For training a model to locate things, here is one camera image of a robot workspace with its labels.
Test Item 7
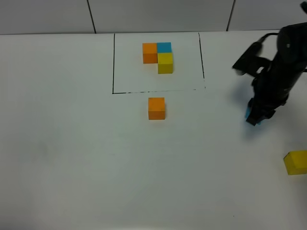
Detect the blue template block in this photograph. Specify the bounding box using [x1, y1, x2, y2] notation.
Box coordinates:
[157, 42, 172, 53]

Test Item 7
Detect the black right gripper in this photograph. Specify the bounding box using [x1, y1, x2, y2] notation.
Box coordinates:
[247, 59, 302, 126]

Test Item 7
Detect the yellow template block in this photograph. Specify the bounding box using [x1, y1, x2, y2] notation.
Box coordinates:
[157, 53, 173, 74]

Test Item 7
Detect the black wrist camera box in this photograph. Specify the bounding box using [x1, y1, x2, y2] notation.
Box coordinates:
[232, 42, 271, 78]

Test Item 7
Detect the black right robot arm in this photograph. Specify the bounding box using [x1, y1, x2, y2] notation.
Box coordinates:
[246, 23, 307, 126]

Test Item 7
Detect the orange template block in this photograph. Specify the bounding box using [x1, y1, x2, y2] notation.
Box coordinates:
[142, 43, 157, 64]

